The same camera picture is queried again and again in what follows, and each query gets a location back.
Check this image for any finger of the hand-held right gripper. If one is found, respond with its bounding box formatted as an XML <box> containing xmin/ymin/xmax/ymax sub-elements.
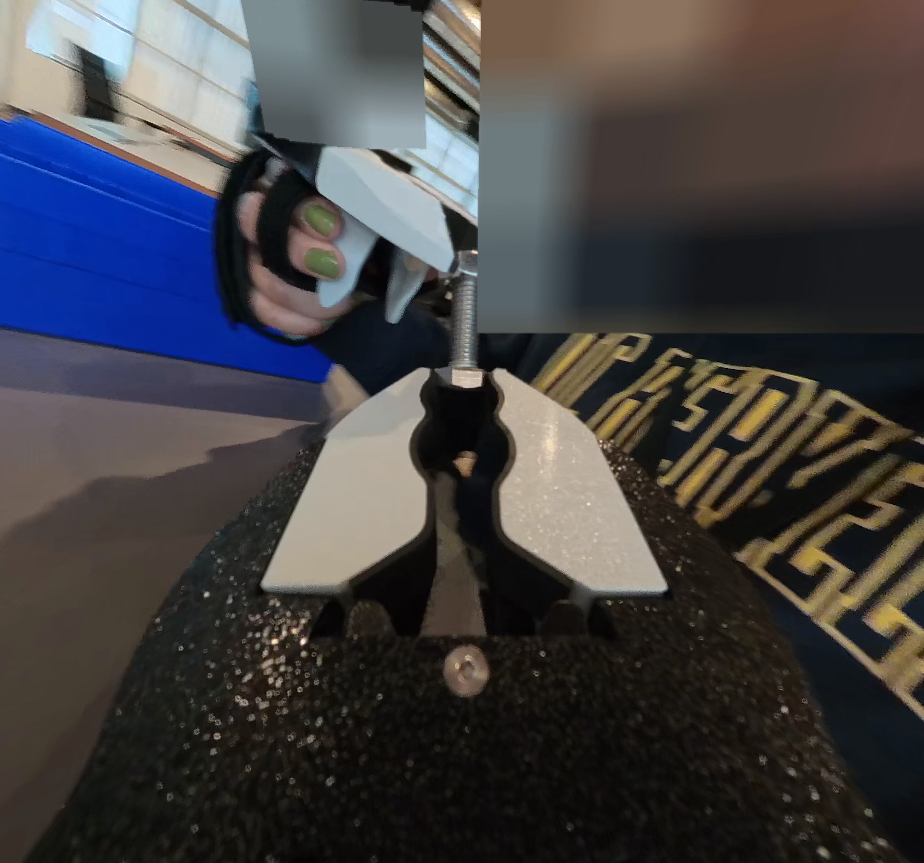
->
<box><xmin>315</xmin><ymin>147</ymin><xmax>466</xmax><ymax>275</ymax></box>

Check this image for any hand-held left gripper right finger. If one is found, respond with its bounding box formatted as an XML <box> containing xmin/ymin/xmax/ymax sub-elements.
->
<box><xmin>491</xmin><ymin>368</ymin><xmax>670</xmax><ymax>600</ymax></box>

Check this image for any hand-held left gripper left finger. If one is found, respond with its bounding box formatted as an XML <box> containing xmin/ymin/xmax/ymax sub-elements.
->
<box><xmin>260</xmin><ymin>368</ymin><xmax>441</xmax><ymax>598</ymax></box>

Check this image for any steel hex bolt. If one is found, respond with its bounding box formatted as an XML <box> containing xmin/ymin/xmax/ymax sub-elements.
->
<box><xmin>432</xmin><ymin>274</ymin><xmax>493</xmax><ymax>389</ymax></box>

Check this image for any blue plastic bin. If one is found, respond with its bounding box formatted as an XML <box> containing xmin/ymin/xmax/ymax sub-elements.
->
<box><xmin>0</xmin><ymin>114</ymin><xmax>334</xmax><ymax>382</ymax></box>

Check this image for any person's right forearm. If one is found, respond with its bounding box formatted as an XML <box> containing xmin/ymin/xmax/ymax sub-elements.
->
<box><xmin>318</xmin><ymin>296</ymin><xmax>481</xmax><ymax>396</ymax></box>

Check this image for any person's right hand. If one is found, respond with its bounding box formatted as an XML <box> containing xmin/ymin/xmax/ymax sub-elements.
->
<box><xmin>237</xmin><ymin>186</ymin><xmax>356</xmax><ymax>339</ymax></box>

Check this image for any navy sweatshirt gold print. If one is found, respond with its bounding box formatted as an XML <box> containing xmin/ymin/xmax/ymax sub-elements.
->
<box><xmin>476</xmin><ymin>332</ymin><xmax>924</xmax><ymax>863</ymax></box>

